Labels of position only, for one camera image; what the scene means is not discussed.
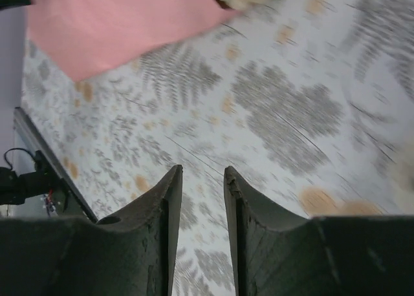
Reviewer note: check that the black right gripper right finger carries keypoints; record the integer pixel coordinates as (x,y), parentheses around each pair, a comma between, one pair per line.
(276,252)

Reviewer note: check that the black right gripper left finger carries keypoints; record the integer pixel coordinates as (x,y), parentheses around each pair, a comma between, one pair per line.
(131,252)

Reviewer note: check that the pink wrapping paper sheet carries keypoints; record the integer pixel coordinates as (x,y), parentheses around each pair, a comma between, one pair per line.
(87,37)

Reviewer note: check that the cream ribbon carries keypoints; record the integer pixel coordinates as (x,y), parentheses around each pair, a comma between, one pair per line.
(400,174)

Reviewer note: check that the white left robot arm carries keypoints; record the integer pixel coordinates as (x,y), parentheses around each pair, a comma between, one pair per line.
(43,181)

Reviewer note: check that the floral patterned table mat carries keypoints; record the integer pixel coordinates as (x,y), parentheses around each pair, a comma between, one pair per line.
(308,99)

